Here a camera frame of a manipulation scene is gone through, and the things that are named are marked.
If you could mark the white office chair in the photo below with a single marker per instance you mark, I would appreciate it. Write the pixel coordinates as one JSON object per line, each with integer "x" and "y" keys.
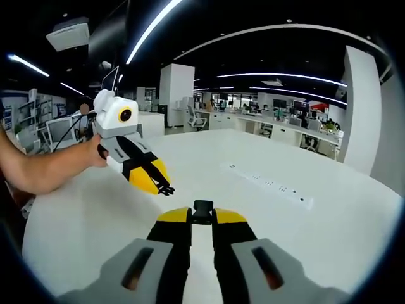
{"x": 196, "y": 118}

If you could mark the long white office desk row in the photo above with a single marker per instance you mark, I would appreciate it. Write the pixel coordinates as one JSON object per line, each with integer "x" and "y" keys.
{"x": 284, "y": 126}

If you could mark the white square pillar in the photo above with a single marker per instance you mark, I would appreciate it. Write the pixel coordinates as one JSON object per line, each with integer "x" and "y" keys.
{"x": 175, "y": 95}
{"x": 360, "y": 111}

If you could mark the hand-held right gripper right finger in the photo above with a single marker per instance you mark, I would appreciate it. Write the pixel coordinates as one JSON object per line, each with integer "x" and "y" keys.
{"x": 231, "y": 240}

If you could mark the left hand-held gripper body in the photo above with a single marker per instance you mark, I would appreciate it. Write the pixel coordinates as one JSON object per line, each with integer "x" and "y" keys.
{"x": 110, "y": 117}

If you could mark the white recessed power strip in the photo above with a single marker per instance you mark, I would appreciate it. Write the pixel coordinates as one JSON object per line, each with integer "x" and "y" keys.
{"x": 269, "y": 183}

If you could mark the long white ceiling light strip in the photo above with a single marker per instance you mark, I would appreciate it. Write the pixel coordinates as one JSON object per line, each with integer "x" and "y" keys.
{"x": 152, "y": 28}

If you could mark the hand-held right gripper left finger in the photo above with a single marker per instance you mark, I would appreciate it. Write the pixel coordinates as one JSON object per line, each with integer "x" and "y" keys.
{"x": 171, "y": 240}

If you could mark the black socket plastic buckle part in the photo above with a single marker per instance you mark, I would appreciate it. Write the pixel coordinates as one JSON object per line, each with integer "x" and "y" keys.
{"x": 202, "y": 210}

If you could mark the curved ceiling light strip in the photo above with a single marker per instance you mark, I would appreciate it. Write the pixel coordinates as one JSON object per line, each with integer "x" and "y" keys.
{"x": 300, "y": 92}
{"x": 284, "y": 76}

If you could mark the white ceiling air conditioner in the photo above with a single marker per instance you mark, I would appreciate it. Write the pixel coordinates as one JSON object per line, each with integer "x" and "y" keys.
{"x": 68, "y": 36}

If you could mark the white computer monitor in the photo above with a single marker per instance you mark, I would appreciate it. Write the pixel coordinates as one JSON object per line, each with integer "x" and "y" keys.
{"x": 60, "y": 130}

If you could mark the black pronged plastic buckle part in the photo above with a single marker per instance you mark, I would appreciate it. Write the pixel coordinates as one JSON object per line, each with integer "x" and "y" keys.
{"x": 167, "y": 190}

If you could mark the person's left hand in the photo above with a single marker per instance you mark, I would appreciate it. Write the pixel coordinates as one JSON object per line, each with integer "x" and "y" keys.
{"x": 95, "y": 155}

